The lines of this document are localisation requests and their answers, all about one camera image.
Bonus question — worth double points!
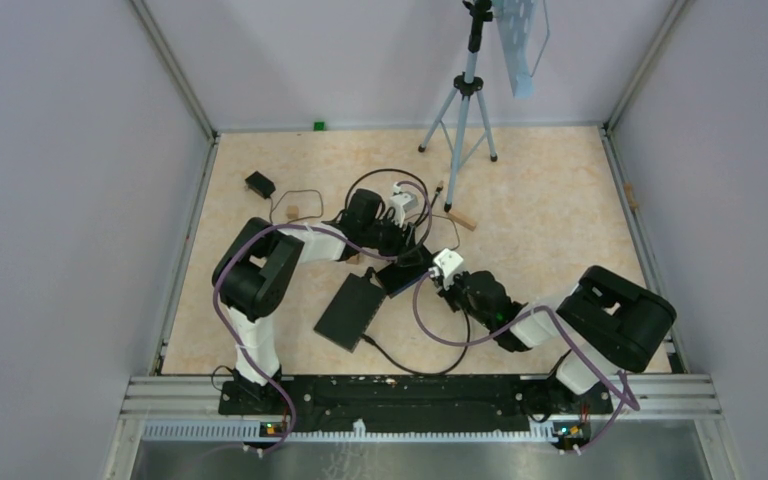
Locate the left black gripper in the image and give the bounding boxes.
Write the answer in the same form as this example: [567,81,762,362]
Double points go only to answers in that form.
[362,212,424,269]

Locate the black network switch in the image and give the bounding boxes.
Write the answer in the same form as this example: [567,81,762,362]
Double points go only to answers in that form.
[314,273,386,353]
[375,246,433,298]

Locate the black power adapter with cord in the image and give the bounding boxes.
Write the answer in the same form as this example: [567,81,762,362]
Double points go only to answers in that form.
[244,170,461,256]

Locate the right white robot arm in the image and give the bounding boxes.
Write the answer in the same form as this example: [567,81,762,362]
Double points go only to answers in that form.
[430,265,677,412]

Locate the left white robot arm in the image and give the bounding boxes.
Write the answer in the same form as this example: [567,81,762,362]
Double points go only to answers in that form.
[211,181,429,414]

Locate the long wooden block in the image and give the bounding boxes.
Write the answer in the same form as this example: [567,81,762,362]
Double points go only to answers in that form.
[447,209,478,231]

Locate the perforated white panel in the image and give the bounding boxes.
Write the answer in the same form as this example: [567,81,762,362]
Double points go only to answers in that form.
[493,0,551,99]

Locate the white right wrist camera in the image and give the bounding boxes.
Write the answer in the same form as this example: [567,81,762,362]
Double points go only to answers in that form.
[429,248,465,290]

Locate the silver camera tripod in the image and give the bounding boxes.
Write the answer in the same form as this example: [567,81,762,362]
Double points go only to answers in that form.
[417,0,498,213]

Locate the wooden block on frame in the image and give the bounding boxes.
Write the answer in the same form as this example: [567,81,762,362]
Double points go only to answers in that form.
[623,183,639,212]

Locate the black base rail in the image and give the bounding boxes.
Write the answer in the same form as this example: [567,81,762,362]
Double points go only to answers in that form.
[218,374,613,433]

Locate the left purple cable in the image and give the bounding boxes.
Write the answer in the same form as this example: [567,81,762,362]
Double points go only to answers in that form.
[211,180,434,458]

